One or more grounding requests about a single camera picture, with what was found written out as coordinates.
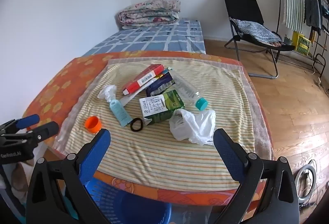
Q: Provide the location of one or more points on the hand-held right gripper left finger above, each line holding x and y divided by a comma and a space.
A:
92, 153

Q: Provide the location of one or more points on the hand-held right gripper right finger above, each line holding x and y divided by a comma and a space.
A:
228, 153

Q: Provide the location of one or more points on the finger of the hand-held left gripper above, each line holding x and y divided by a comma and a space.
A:
27, 121
46, 130

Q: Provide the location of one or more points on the red cardboard box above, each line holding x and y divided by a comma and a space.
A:
144, 77

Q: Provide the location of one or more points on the purple snack packet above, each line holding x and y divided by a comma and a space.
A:
160, 84

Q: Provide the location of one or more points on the orange bottle cap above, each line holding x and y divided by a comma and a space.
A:
93, 126

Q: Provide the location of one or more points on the white plastic bag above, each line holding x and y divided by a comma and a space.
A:
198, 126

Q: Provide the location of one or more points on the teal cream tube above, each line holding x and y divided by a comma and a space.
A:
119, 112

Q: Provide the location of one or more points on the striped yellow towel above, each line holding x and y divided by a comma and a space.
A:
167, 157

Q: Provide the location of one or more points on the crumpled white wrapper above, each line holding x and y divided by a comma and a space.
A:
108, 91

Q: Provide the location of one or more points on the blue plastic basket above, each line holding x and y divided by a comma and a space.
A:
133, 208

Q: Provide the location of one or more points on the clear bottle with teal cap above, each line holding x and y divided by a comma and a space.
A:
186, 87

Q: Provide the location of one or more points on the green and white milk carton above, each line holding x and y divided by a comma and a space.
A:
159, 107

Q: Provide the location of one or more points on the striped chair cushion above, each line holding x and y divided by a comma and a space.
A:
257, 31

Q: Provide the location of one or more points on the yellow and green crate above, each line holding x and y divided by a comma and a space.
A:
302, 44

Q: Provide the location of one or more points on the blue plaid bed sheet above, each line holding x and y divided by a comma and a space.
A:
159, 38

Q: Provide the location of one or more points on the black folding chair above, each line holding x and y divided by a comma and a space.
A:
241, 8

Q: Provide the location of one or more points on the folded floral quilt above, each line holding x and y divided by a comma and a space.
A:
149, 13

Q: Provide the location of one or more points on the black clothes drying rack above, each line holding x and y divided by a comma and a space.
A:
279, 0

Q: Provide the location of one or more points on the hanging dark jacket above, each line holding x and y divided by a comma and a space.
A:
312, 10

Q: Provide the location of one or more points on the hanging teal garment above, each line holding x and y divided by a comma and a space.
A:
325, 12

